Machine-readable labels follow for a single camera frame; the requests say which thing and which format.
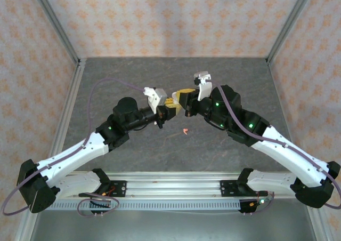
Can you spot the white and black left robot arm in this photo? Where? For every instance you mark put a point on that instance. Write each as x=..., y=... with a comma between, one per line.
x=69, y=155

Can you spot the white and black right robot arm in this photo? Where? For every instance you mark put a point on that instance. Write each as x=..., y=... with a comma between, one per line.
x=287, y=153

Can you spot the small pink rubber ear hook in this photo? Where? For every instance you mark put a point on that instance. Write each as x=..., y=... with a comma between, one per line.
x=185, y=131

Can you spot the aluminium base beam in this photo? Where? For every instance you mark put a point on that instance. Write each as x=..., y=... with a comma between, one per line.
x=173, y=185

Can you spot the grey sheet metal panel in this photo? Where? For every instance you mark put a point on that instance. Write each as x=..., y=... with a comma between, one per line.
x=173, y=227

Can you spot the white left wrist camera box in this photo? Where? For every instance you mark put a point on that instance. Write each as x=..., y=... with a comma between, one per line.
x=154, y=98

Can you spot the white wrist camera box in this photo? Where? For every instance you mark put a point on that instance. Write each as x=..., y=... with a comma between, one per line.
x=154, y=98
x=203, y=86

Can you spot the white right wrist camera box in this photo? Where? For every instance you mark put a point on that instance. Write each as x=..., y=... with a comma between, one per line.
x=203, y=86

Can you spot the aluminium frame corner post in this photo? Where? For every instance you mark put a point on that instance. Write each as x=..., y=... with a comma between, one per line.
x=58, y=27
x=289, y=25

